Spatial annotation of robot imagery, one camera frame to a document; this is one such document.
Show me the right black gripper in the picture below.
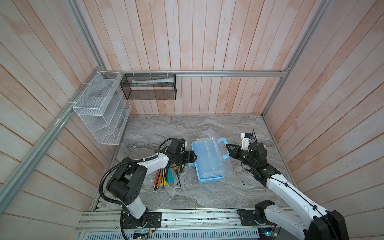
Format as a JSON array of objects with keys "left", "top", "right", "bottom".
[{"left": 226, "top": 142, "right": 256, "bottom": 170}]

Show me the light blue plastic tool box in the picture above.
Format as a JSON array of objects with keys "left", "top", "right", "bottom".
[{"left": 188, "top": 129, "right": 233, "bottom": 184}]

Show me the black yellow handled screwdriver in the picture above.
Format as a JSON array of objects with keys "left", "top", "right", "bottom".
[{"left": 179, "top": 164, "right": 185, "bottom": 175}]

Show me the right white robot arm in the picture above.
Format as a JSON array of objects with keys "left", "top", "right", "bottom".
[{"left": 226, "top": 142, "right": 349, "bottom": 240}]

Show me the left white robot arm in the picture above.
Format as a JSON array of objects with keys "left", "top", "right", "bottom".
[{"left": 98, "top": 138, "right": 198, "bottom": 228}]

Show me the teal flat tool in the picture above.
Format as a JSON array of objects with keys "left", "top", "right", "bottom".
[{"left": 167, "top": 168, "right": 174, "bottom": 185}]

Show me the yellow black utility knife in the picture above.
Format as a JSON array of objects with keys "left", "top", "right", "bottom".
[{"left": 162, "top": 167, "right": 169, "bottom": 188}]

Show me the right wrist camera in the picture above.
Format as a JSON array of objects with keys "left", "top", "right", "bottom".
[{"left": 241, "top": 133, "right": 254, "bottom": 151}]

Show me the black wire mesh basket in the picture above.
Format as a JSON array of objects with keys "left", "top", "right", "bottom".
[{"left": 120, "top": 73, "right": 177, "bottom": 101}]

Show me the white wire mesh shelf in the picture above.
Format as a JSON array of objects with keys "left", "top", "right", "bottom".
[{"left": 74, "top": 72, "right": 132, "bottom": 145}]

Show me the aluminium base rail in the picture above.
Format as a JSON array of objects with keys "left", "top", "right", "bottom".
[{"left": 76, "top": 207, "right": 307, "bottom": 234}]

